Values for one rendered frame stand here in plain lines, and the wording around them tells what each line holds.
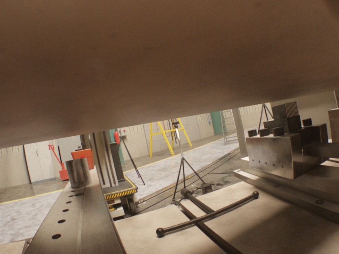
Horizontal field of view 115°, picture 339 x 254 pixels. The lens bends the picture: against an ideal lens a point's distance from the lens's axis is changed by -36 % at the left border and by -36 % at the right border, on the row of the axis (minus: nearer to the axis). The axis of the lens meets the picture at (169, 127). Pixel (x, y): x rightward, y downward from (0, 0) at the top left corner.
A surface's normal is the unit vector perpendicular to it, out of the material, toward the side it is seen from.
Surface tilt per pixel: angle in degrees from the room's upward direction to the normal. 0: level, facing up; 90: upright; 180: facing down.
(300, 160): 90
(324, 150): 90
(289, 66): 180
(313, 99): 90
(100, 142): 90
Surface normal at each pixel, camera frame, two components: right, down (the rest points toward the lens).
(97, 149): 0.39, -0.12
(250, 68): 0.20, 0.98
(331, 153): -0.98, 0.19
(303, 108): -0.68, 0.11
